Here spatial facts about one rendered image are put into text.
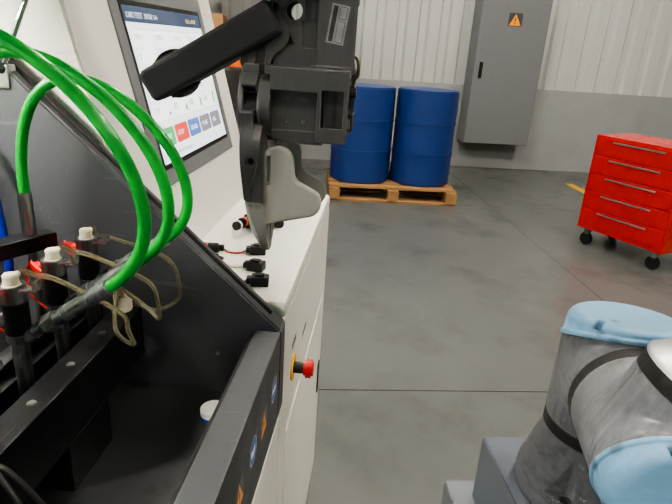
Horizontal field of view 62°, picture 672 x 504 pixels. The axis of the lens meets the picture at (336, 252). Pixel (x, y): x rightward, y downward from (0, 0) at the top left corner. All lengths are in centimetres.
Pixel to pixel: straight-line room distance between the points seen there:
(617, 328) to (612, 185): 404
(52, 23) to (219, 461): 63
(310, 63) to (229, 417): 43
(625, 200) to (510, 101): 291
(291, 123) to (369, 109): 477
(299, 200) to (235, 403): 35
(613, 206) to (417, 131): 182
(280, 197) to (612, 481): 34
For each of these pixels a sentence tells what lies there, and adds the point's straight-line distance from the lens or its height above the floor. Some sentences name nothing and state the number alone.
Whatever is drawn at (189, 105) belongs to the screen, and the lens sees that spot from 124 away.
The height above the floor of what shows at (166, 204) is 119.
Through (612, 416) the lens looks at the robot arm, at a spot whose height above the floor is 110.
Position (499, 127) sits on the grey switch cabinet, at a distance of 715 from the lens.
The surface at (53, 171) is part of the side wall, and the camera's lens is 91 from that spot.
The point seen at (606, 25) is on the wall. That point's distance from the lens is 791.
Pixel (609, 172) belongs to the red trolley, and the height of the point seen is 61.
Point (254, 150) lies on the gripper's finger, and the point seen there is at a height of 129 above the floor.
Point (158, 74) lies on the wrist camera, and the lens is 45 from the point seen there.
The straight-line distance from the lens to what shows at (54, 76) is 60.
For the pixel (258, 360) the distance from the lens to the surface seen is 80.
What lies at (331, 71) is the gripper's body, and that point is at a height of 135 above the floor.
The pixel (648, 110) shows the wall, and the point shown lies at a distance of 831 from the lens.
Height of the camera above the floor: 137
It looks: 20 degrees down
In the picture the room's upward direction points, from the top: 4 degrees clockwise
